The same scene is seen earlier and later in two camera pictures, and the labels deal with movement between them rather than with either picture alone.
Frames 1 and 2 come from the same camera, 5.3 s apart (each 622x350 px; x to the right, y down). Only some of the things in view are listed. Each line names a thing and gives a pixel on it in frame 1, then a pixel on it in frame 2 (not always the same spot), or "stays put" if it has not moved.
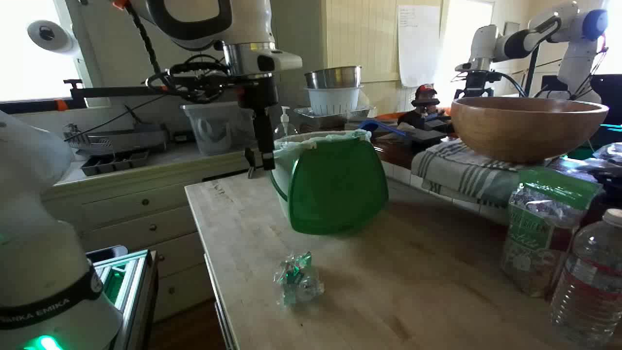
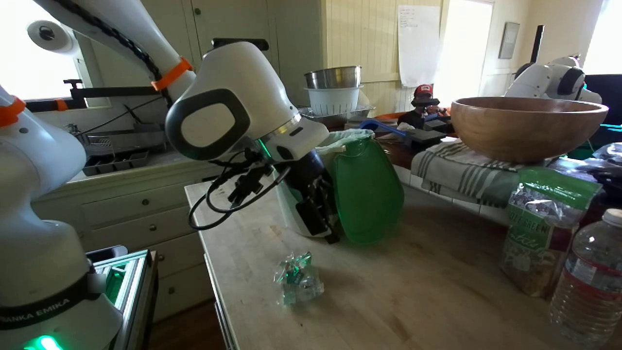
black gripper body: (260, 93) → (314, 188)
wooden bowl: (526, 128) stays put
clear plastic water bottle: (588, 293) stays put
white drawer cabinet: (153, 210) stays put
